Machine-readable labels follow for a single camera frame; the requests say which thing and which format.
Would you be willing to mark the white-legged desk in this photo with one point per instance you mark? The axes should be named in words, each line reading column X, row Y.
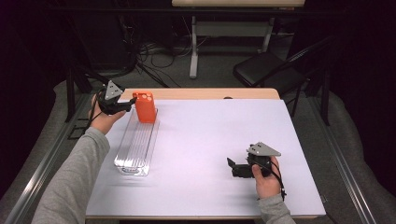
column 230, row 28

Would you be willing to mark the person's right hand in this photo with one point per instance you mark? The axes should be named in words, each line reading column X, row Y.
column 267, row 185

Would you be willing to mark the person's left hand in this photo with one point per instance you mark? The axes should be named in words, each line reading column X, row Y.
column 104, row 121

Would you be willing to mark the white board sheet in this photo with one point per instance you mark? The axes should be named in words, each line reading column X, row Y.
column 202, row 140

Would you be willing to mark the metal floor rail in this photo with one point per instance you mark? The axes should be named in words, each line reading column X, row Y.
column 40, row 168
column 341, row 161

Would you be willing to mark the clear plastic packaging box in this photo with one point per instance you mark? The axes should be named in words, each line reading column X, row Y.
column 137, row 146

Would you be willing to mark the black folding chair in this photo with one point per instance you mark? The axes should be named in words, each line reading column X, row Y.
column 267, row 71

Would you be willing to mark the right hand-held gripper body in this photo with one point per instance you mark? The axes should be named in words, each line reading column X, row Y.
column 258, row 154

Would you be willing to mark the orange phone case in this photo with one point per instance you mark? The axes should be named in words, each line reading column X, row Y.
column 144, row 107

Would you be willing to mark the black metal stand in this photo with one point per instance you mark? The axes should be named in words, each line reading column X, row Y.
column 74, row 84

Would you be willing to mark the wooden table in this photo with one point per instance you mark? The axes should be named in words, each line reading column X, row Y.
column 202, row 93

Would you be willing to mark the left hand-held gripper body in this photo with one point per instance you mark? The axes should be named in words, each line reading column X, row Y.
column 110, row 98

